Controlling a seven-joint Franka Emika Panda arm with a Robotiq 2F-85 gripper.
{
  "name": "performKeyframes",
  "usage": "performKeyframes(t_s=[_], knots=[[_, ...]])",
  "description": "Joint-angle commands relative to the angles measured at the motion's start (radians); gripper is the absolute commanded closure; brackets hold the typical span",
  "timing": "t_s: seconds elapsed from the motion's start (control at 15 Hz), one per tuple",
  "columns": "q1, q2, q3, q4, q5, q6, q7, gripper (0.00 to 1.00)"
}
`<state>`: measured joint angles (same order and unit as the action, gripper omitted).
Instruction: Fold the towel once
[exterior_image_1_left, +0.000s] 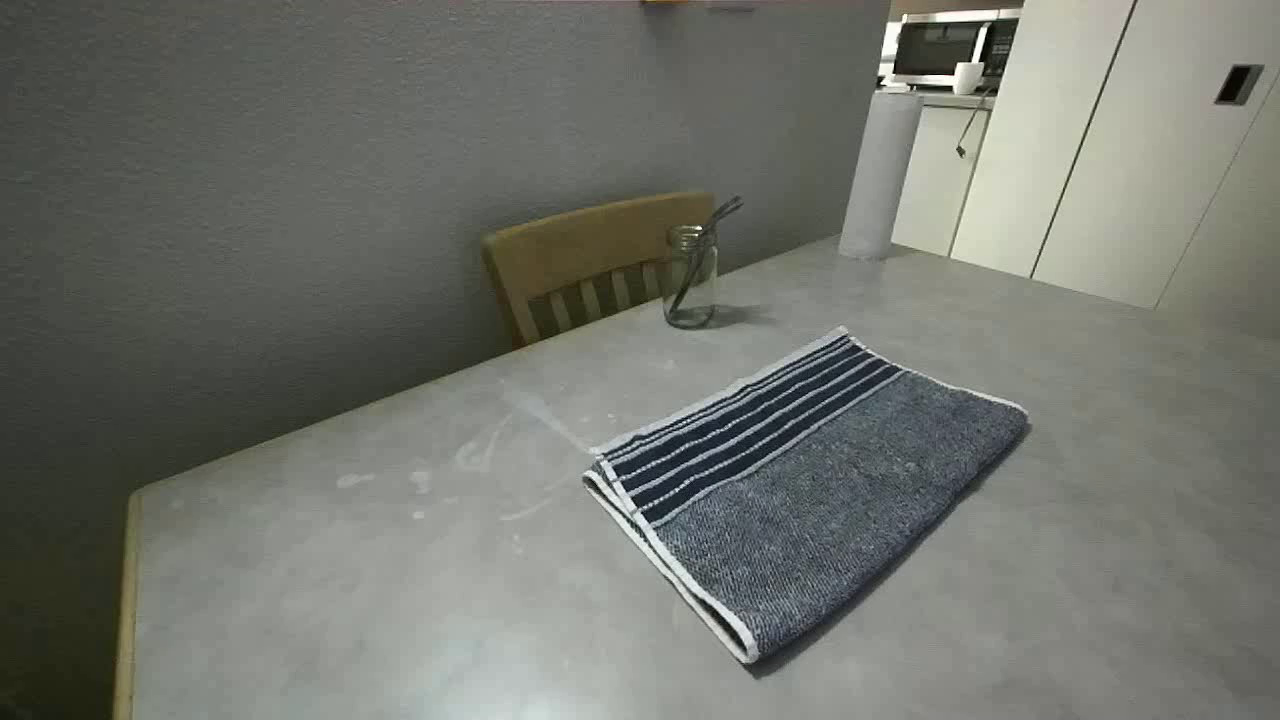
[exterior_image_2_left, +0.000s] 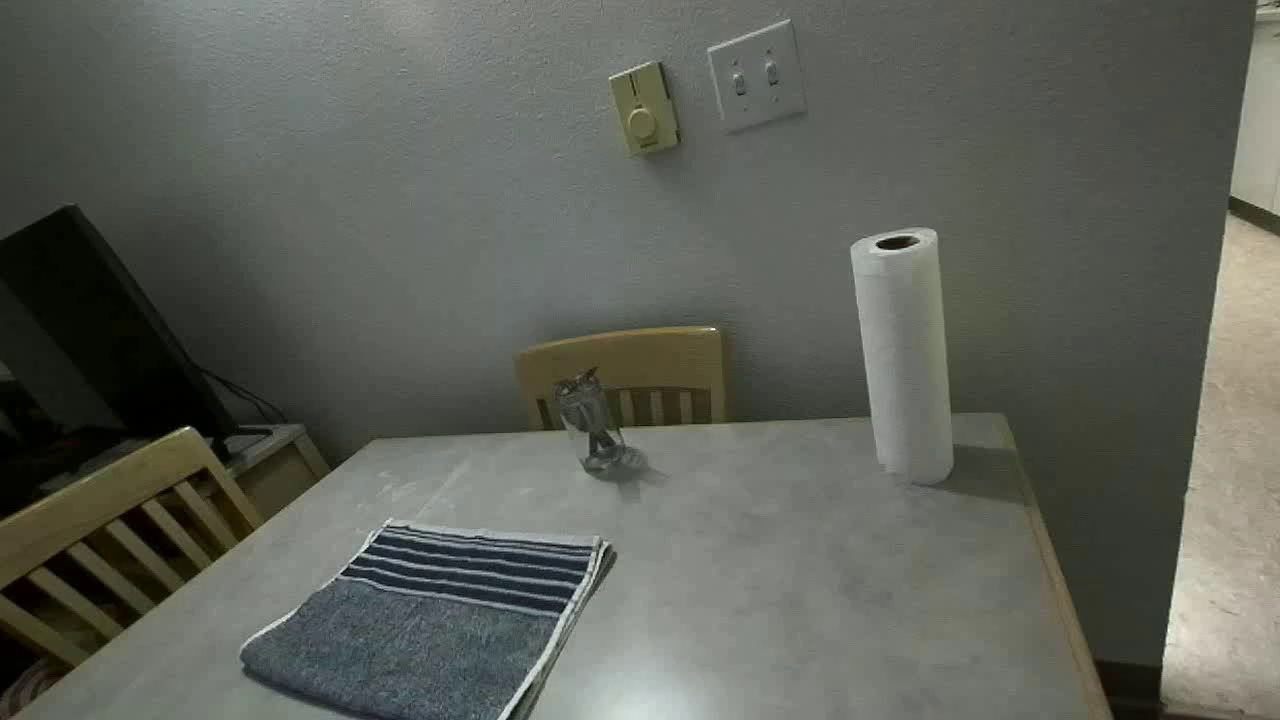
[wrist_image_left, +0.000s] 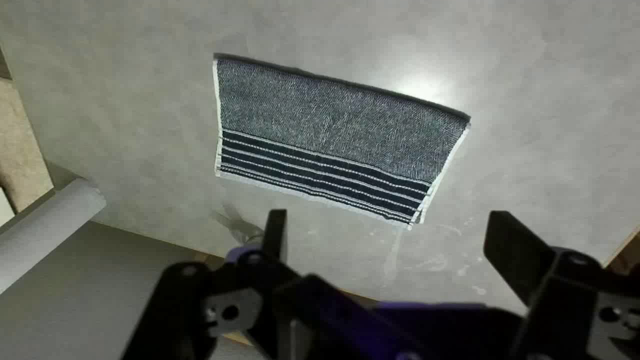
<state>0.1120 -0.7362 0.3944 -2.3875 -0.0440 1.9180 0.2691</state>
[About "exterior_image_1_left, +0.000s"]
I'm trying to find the white cup on counter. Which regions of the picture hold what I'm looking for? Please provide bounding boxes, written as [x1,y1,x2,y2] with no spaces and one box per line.
[952,59,984,97]

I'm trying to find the blue striped towel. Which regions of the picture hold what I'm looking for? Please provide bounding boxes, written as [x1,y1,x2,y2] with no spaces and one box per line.
[585,327,1033,668]

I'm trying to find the wooden chair behind table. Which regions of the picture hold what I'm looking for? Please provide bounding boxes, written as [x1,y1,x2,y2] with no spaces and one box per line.
[483,193,711,344]

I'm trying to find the microwave oven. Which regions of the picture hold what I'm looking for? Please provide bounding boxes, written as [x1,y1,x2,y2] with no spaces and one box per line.
[880,10,1018,97]

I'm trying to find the white cabinets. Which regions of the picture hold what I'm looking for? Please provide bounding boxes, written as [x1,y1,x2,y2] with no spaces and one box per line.
[893,0,1280,337]

